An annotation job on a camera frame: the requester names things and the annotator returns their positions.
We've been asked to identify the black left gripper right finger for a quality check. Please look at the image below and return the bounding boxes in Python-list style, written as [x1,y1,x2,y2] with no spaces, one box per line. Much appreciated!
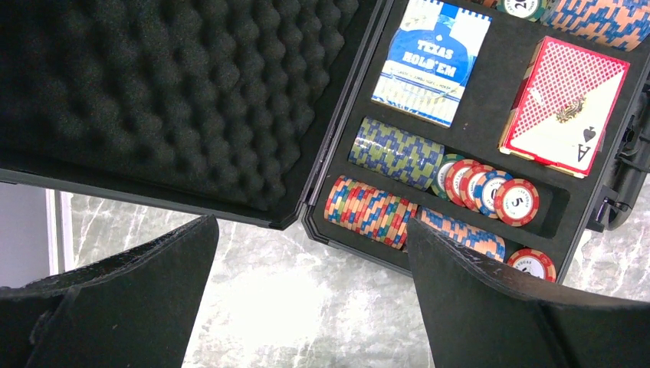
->
[407,220,649,367]

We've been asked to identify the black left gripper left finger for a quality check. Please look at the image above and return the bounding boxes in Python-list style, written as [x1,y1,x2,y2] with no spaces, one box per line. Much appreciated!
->
[1,215,219,367]

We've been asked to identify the black poker chip case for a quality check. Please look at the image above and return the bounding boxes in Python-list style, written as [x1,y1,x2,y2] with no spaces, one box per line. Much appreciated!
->
[1,1,649,277]

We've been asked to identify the red card deck box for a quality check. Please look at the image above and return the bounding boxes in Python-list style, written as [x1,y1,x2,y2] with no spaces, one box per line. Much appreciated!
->
[498,36,630,179]

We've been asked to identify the blue white card deck box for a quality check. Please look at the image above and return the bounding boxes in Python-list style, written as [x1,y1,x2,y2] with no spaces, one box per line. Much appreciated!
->
[371,1,492,128]

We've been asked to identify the grey chip stack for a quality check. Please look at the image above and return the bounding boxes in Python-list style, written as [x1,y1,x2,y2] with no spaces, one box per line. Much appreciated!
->
[540,0,649,51]

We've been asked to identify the red white single chip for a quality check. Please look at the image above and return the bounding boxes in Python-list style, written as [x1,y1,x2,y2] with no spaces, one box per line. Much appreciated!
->
[507,248,556,283]

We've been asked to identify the orange blue chip stack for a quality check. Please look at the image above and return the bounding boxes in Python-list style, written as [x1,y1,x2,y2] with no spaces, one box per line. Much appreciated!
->
[420,207,506,261]

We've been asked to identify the red white loose chips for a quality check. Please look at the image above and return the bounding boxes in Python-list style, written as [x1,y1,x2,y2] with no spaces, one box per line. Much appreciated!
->
[431,153,540,227]

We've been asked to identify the red yellow blue chip stack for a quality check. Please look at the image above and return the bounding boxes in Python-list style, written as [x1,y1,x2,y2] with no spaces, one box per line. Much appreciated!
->
[323,176,419,250]

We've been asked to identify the green white single chip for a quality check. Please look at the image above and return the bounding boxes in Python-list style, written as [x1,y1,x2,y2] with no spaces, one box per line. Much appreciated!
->
[497,0,547,21]

